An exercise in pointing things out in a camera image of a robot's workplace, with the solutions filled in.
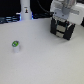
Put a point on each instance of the black kcup holder drawer unit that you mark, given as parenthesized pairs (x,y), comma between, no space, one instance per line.
(62,29)

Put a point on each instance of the dark keyboard at left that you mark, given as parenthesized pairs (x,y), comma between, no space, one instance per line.
(10,19)

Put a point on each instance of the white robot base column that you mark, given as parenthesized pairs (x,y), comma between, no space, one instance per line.
(26,13)

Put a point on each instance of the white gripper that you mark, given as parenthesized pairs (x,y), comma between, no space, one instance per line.
(69,10)

